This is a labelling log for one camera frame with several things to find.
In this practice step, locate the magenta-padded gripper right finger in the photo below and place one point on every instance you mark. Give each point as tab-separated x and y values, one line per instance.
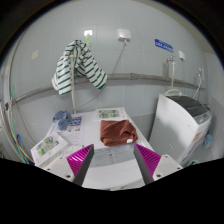
166	166

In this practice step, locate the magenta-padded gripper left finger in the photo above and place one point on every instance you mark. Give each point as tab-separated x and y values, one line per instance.
61	166

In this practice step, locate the brown towel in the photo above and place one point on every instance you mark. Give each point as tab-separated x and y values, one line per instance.
116	131

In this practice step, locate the large landscape print booklet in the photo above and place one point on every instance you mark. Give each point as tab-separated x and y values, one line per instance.
48	146

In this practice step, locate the white washing machine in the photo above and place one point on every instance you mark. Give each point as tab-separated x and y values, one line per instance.
176	130

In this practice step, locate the leaflet with blue-red picture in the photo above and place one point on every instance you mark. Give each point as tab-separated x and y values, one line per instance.
75	128

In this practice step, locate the blue-grey crumpled cloth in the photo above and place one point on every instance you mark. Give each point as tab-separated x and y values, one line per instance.
62	120

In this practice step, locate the white upright pipe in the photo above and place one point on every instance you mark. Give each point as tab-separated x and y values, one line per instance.
73	96

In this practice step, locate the small landscape print booklet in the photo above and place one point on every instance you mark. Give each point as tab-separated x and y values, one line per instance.
109	113

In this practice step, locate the green-white striped garment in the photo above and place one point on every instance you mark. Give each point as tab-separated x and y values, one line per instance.
88	66

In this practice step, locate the grey horizontal wall pipe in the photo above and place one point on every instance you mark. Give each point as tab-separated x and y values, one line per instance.
143	76

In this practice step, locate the metal wall faucet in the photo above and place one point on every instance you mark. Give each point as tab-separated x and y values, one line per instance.
171	60

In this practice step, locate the small white wall socket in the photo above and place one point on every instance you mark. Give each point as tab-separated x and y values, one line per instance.
182	55

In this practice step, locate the blue wall sign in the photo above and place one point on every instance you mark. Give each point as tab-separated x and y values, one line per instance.
163	45

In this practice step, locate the large white wall socket box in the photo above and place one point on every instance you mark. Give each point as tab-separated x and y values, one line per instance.
123	34

